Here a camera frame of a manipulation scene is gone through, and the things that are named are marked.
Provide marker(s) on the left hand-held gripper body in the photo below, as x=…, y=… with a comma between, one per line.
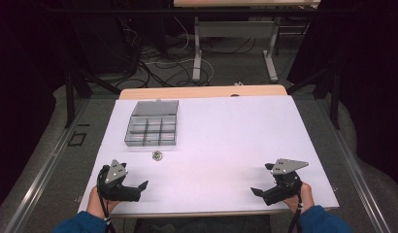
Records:
x=117, y=187

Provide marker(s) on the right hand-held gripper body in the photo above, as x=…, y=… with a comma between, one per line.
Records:
x=284, y=184

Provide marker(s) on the person's right hand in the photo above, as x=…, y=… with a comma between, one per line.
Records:
x=306, y=197

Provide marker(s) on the person's left hand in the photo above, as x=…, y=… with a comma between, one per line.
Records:
x=96, y=204

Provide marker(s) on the small round metal part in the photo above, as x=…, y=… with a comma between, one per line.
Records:
x=157, y=155

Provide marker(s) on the white table cover sheet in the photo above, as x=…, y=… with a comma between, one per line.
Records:
x=226, y=145

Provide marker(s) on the clear plastic compartment box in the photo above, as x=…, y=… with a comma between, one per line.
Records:
x=153, y=127

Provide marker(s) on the black metal stand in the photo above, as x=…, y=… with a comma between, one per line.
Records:
x=333, y=93
x=72, y=93

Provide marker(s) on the wooden table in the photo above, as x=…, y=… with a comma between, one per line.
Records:
x=200, y=92

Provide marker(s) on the white-legged desk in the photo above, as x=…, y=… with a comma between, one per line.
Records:
x=239, y=29

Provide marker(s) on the aluminium floor rail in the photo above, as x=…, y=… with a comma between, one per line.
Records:
x=352, y=168
x=41, y=178

